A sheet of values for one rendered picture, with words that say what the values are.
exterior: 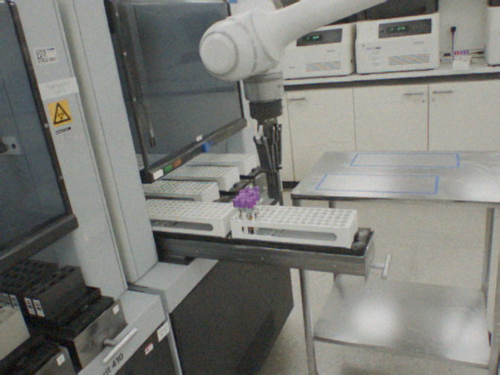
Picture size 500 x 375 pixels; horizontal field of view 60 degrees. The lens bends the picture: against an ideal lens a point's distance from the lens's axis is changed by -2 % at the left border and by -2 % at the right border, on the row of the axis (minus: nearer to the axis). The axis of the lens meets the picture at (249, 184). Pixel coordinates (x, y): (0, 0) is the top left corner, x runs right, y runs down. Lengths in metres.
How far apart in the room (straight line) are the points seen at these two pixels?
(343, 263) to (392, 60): 2.39
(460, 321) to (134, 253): 1.13
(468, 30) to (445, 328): 2.65
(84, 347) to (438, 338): 1.12
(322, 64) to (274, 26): 2.55
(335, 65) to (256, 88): 2.38
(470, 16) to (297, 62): 1.35
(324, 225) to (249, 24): 0.48
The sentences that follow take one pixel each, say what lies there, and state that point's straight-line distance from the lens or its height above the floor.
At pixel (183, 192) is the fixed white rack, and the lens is 1.34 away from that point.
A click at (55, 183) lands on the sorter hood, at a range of 0.92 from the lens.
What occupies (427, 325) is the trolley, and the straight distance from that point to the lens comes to 1.67.
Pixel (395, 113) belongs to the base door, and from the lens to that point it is 3.28.
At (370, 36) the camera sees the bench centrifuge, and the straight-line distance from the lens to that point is 3.27.
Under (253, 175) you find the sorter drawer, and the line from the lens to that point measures 1.53.
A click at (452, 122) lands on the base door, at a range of 3.29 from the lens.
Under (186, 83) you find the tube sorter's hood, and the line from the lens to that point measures 1.30.
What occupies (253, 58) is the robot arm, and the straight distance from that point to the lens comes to 0.78.
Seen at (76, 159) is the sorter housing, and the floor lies 1.09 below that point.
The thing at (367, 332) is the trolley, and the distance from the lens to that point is 1.62.
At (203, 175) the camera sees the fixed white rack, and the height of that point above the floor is 0.86.
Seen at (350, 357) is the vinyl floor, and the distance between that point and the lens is 1.95.
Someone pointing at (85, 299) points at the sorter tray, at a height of 0.83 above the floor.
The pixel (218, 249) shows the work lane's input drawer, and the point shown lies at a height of 0.79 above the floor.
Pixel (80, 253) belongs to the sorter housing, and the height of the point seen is 0.90.
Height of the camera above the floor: 1.30
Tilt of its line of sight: 19 degrees down
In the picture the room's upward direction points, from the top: 8 degrees counter-clockwise
